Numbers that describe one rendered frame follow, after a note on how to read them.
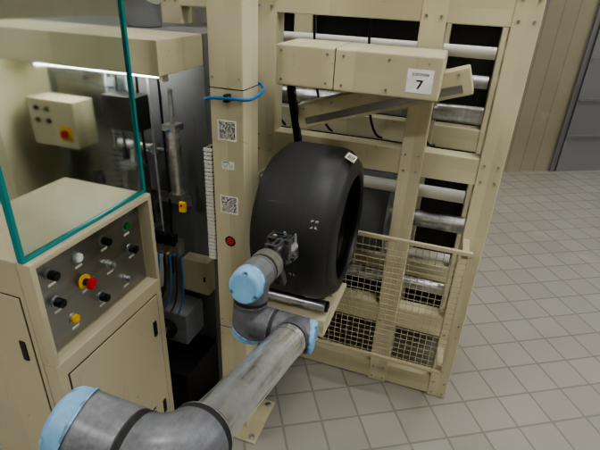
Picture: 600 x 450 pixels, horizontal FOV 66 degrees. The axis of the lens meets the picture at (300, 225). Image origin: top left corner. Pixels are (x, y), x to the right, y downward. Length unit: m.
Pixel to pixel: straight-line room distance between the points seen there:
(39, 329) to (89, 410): 0.82
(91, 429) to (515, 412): 2.43
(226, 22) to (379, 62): 0.54
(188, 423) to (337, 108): 1.46
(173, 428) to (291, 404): 1.92
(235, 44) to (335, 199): 0.60
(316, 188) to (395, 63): 0.53
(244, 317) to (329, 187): 0.53
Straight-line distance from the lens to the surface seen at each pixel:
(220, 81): 1.67
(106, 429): 0.77
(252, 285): 1.17
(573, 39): 6.45
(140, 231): 1.90
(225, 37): 1.64
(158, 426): 0.76
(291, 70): 1.84
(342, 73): 1.78
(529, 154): 6.58
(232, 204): 1.80
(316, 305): 1.78
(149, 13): 2.15
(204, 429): 0.77
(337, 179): 1.54
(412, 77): 1.74
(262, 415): 2.58
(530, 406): 2.99
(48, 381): 1.75
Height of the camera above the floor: 1.98
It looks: 27 degrees down
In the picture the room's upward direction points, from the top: 3 degrees clockwise
